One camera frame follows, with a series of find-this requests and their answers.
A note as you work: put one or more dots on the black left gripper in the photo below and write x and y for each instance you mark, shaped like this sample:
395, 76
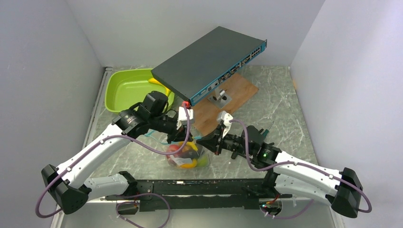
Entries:
178, 135

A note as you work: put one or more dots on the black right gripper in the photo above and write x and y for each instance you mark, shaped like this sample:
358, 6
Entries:
214, 142

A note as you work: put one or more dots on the red toy apple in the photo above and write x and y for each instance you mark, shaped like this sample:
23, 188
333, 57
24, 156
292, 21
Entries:
173, 151

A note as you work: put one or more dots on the clear zip top bag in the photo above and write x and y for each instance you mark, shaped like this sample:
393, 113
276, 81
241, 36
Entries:
202, 150

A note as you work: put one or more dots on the green toy pear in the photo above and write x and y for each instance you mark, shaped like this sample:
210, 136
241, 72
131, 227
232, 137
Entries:
203, 161

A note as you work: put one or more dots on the dark brown toy fruit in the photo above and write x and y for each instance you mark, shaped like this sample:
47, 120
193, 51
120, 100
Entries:
190, 154

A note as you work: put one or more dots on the yellow toy banana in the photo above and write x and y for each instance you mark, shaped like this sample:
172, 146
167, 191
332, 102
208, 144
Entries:
154, 81
187, 162

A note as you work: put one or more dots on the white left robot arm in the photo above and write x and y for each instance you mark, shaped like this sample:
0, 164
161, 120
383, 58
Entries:
70, 183

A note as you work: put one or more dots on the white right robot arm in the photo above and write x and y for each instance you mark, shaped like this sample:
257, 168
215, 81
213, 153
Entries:
286, 174

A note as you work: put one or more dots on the wooden board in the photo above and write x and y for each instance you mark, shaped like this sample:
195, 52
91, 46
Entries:
205, 113

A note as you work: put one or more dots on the lime green plastic tray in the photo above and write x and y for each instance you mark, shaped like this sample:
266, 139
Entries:
128, 87

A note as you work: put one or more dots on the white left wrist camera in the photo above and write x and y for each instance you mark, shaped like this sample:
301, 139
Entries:
185, 115

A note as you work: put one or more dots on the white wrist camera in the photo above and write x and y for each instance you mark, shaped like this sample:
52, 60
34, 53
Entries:
224, 119
185, 115

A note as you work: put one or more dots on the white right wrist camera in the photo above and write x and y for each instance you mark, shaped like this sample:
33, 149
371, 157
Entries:
224, 119

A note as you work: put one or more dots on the metal stand bracket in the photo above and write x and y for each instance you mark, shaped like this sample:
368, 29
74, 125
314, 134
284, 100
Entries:
219, 98

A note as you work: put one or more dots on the green handled screwdriver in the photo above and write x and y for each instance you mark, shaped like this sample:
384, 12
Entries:
268, 129

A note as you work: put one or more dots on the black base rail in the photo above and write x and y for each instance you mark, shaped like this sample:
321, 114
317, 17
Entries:
154, 195

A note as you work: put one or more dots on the dark grey network switch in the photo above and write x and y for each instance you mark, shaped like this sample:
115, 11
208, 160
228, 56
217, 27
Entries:
200, 68

